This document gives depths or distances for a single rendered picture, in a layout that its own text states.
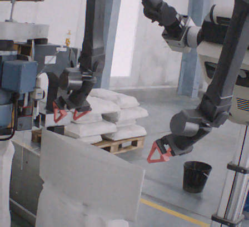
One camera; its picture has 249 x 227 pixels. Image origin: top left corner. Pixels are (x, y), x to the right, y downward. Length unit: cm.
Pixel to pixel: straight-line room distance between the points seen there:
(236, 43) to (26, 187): 161
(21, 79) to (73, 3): 597
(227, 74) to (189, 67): 909
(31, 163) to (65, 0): 502
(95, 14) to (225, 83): 48
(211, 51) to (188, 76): 862
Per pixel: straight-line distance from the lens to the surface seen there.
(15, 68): 116
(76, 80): 132
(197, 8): 1010
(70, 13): 705
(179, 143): 115
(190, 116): 105
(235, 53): 98
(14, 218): 218
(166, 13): 146
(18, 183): 234
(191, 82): 1007
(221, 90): 104
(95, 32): 130
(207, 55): 148
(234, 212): 176
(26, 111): 153
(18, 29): 119
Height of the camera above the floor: 143
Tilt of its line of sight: 9 degrees down
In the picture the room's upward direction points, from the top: 8 degrees clockwise
